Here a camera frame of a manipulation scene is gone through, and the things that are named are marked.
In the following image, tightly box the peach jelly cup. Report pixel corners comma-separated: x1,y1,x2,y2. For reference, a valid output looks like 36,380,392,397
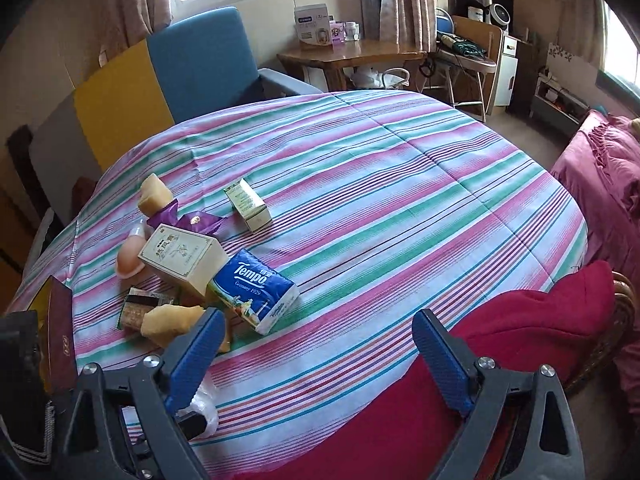
116,225,154,279

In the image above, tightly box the snack bar packet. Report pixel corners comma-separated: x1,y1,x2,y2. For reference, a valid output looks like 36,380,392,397
116,287,181,333

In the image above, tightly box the white bag under table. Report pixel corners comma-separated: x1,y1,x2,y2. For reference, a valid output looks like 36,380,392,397
350,66,412,92

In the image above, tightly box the grey yellow blue sofa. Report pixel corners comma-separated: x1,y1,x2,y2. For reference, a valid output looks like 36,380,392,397
30,6,326,211

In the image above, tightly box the white plastic bag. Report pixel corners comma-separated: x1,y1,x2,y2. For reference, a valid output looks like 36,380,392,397
175,377,221,442

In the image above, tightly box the low grey shelf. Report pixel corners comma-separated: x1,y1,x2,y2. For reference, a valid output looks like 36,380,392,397
530,72,591,136

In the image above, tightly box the red cloth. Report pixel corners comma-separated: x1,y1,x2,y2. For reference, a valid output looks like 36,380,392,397
235,260,617,480

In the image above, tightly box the white round fan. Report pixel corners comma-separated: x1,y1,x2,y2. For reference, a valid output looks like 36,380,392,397
487,2,514,29

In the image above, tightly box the yellow sponge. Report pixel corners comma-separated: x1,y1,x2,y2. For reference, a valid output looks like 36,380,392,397
137,173,174,219
140,302,234,354

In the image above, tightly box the small green white box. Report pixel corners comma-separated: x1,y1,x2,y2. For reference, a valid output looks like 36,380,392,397
223,178,273,233

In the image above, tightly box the white carton box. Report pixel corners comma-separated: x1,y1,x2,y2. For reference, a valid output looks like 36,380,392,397
294,3,333,50

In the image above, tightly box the striped blanket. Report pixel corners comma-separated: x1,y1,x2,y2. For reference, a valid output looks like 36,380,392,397
9,90,589,467

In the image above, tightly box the cream cardboard box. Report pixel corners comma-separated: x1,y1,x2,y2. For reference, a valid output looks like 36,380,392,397
137,222,231,299

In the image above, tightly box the blue tissue pack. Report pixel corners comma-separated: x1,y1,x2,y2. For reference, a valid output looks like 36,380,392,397
206,248,301,336

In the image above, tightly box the wicker chair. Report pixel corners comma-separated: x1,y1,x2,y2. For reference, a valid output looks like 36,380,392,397
565,270,640,396

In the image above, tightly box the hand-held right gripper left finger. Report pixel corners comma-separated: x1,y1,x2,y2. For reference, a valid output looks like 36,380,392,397
50,306,227,480

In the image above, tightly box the wooden table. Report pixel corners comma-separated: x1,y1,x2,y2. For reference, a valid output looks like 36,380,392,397
276,39,428,95

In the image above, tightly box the purple snack wrapper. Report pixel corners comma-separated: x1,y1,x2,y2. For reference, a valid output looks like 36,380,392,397
149,199,229,237

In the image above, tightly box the dark gift box gold interior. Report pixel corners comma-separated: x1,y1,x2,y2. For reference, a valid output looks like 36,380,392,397
26,275,81,397

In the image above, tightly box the pink bedspread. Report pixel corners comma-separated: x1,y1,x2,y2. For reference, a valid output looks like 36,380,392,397
550,109,640,291

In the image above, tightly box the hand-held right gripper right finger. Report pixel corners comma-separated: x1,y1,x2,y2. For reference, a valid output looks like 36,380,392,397
411,308,587,480

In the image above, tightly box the white cabinet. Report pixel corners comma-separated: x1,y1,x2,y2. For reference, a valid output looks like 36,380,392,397
492,34,521,108

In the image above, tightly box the metal folding chair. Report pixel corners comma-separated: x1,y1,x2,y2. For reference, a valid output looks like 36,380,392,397
422,32,498,122

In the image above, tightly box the dark green umbrella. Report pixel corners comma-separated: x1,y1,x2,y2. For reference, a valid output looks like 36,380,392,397
436,31,487,60

